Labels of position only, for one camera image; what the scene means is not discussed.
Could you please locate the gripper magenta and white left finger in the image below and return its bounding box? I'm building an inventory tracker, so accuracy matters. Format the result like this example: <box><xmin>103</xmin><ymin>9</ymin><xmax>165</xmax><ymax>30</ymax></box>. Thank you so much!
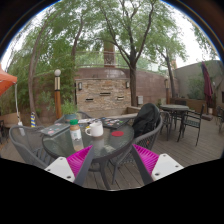
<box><xmin>46</xmin><ymin>145</ymin><xmax>94</xmax><ymax>186</ymax></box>

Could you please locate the dark laptop with stickers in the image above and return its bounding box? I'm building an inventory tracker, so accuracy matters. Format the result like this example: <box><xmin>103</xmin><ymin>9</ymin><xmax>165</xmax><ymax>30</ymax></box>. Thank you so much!
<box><xmin>101</xmin><ymin>117</ymin><xmax>128</xmax><ymax>129</ymax></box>

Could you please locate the potted green plant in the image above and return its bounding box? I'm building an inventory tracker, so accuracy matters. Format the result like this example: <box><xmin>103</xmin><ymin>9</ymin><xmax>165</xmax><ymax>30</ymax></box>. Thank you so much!
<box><xmin>61</xmin><ymin>100</ymin><xmax>77</xmax><ymax>121</ymax></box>

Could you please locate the grey wicker chair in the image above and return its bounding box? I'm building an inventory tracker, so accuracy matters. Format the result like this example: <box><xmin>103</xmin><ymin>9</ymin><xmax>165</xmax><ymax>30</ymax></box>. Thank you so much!
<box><xmin>110</xmin><ymin>117</ymin><xmax>163</xmax><ymax>182</ymax></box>
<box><xmin>9</xmin><ymin>125</ymin><xmax>53</xmax><ymax>169</ymax></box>

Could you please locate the round glass patio table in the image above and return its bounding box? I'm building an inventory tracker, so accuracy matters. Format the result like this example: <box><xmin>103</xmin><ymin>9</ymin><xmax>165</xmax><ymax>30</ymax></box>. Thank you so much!
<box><xmin>42</xmin><ymin>123</ymin><xmax>134</xmax><ymax>190</ymax></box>

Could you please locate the grey laptop with stickers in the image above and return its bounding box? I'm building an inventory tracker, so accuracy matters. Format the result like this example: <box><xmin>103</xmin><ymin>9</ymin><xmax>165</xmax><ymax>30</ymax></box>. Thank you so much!
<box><xmin>41</xmin><ymin>123</ymin><xmax>69</xmax><ymax>136</ymax></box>

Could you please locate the folded maroon parasol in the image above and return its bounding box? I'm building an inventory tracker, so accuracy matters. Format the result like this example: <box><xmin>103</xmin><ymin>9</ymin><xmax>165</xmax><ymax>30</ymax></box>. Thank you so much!
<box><xmin>201</xmin><ymin>62</ymin><xmax>213</xmax><ymax>106</ymax></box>

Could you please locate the black backpack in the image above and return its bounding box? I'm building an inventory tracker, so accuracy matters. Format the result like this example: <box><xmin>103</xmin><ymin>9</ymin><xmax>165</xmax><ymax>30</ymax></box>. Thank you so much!
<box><xmin>132</xmin><ymin>103</ymin><xmax>160</xmax><ymax>138</ymax></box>

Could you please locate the black metal chair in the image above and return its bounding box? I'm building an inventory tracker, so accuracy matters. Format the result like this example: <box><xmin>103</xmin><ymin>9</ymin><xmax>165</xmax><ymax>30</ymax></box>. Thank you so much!
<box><xmin>178</xmin><ymin>105</ymin><xmax>205</xmax><ymax>140</ymax></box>

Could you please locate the grey wicker chair left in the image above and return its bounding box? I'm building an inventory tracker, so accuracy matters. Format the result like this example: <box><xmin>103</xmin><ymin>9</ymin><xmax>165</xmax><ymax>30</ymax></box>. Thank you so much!
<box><xmin>9</xmin><ymin>125</ymin><xmax>53</xmax><ymax>169</ymax></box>

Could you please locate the plastic bottle with orange cap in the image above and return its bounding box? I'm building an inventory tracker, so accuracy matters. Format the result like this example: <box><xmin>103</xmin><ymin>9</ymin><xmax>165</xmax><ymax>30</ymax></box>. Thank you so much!
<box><xmin>70</xmin><ymin>119</ymin><xmax>83</xmax><ymax>151</ymax></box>

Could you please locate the wooden lamp post globe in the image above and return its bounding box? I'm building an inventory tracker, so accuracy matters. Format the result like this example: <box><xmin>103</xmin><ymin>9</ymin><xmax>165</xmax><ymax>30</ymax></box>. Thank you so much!
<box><xmin>54</xmin><ymin>69</ymin><xmax>62</xmax><ymax>119</ymax></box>

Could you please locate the red round coaster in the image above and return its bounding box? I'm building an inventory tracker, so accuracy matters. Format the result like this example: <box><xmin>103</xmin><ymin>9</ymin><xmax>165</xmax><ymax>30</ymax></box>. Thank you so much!
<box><xmin>111</xmin><ymin>131</ymin><xmax>124</xmax><ymax>137</ymax></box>

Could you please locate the orange parasol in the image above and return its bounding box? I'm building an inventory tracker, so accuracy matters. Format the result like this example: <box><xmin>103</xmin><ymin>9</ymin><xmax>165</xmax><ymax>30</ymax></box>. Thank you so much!
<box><xmin>0</xmin><ymin>65</ymin><xmax>17</xmax><ymax>96</ymax></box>

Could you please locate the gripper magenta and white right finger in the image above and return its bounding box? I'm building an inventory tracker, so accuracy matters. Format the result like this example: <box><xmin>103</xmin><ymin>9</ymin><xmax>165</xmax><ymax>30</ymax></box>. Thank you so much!
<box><xmin>131</xmin><ymin>144</ymin><xmax>183</xmax><ymax>185</ymax></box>

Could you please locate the grey wicker chair right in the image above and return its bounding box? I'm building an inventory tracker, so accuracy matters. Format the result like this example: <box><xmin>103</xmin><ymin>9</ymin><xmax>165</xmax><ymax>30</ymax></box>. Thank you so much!
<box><xmin>110</xmin><ymin>117</ymin><xmax>163</xmax><ymax>182</ymax></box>

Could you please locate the large central tree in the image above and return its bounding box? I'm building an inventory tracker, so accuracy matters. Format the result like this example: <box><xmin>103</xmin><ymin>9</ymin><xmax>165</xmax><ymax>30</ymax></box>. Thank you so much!
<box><xmin>93</xmin><ymin>0</ymin><xmax>187</xmax><ymax>106</ymax></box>

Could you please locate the white ceramic mug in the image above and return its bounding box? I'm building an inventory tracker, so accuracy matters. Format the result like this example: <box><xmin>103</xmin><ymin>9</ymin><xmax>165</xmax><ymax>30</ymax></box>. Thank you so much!
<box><xmin>85</xmin><ymin>121</ymin><xmax>103</xmax><ymax>137</ymax></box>

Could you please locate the blue yellow striped bollard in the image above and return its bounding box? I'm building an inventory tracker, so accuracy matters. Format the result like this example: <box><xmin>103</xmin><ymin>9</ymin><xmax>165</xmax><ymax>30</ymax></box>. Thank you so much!
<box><xmin>31</xmin><ymin>112</ymin><xmax>36</xmax><ymax>127</ymax></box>

